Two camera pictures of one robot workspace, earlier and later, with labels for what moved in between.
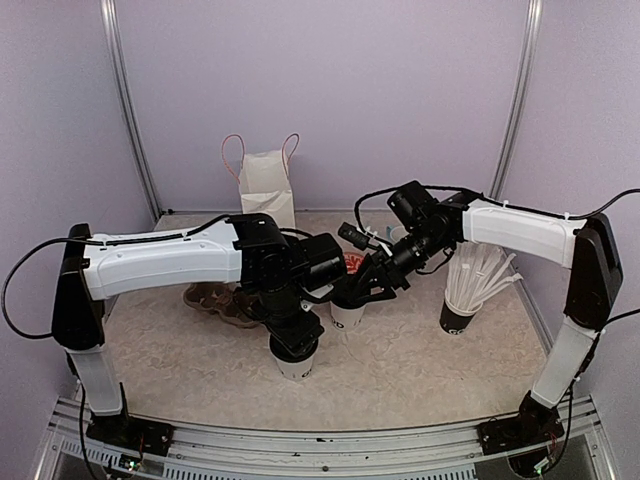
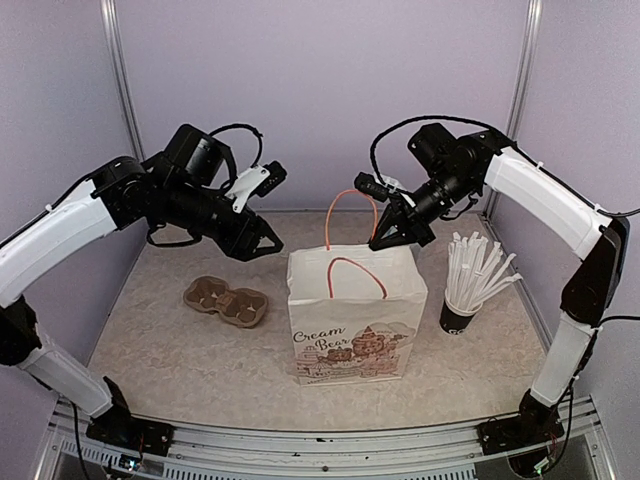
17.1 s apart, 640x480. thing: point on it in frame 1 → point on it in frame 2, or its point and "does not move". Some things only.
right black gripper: (387, 273) → (413, 226)
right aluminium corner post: (521, 96) does not move
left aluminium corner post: (110, 27) does not move
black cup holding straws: (454, 320) does not move
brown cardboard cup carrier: (233, 302) does not move
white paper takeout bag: (264, 183) → (353, 309)
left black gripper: (312, 328) → (239, 242)
